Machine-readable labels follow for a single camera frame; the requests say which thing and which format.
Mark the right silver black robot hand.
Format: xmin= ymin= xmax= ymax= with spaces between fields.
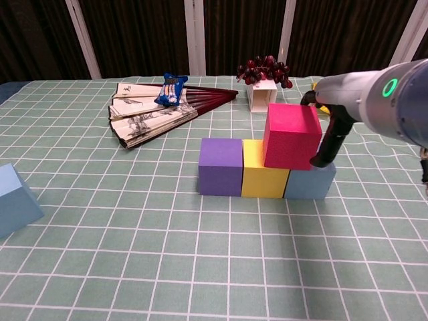
xmin=300 ymin=72 xmax=365 ymax=169

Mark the magenta foam cube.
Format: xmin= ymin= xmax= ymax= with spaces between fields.
xmin=262 ymin=102 xmax=324 ymax=171

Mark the yellow foam cube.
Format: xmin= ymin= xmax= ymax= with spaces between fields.
xmin=241 ymin=138 xmax=290 ymax=199

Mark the purple foam cube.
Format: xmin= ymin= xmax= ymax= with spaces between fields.
xmin=198 ymin=138 xmax=244 ymax=197

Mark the yellow marshmallow bag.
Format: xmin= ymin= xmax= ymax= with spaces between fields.
xmin=310 ymin=82 xmax=331 ymax=115

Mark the white paper box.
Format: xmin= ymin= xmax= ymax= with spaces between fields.
xmin=246 ymin=80 xmax=279 ymax=113

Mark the dark red grape bunch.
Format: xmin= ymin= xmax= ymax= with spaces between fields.
xmin=235 ymin=55 xmax=294 ymax=89

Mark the blue snack packet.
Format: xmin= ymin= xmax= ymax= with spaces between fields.
xmin=153 ymin=73 xmax=189 ymax=108

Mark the painted paper folding fan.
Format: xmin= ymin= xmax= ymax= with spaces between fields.
xmin=108 ymin=82 xmax=239 ymax=150

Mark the dark pleated curtain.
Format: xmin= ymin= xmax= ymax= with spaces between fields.
xmin=0 ymin=0 xmax=428 ymax=84

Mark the green checked tablecloth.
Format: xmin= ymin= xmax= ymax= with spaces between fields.
xmin=0 ymin=75 xmax=428 ymax=321

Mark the white metal frame post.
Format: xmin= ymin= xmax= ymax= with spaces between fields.
xmin=65 ymin=0 xmax=102 ymax=80
xmin=278 ymin=0 xmax=297 ymax=66
xmin=389 ymin=0 xmax=428 ymax=68
xmin=184 ymin=0 xmax=207 ymax=76

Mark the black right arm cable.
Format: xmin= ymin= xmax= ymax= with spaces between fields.
xmin=419 ymin=146 xmax=428 ymax=195

